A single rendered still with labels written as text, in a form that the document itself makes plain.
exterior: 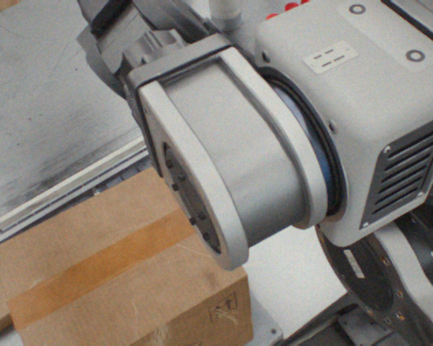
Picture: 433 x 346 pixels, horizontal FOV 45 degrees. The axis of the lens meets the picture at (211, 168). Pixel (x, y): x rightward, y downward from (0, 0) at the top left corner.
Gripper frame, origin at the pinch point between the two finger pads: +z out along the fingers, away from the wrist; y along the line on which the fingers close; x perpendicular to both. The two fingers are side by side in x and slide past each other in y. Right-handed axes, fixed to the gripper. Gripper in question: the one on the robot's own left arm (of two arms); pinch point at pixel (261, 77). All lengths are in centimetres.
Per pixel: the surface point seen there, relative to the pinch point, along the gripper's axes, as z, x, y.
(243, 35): 10.9, -4.2, 20.5
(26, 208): -34, 46, 4
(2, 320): -39, 61, -12
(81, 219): -46, 28, -21
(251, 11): 15.6, -10.0, 26.6
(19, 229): -40, 45, -4
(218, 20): 5.9, -3.6, 26.1
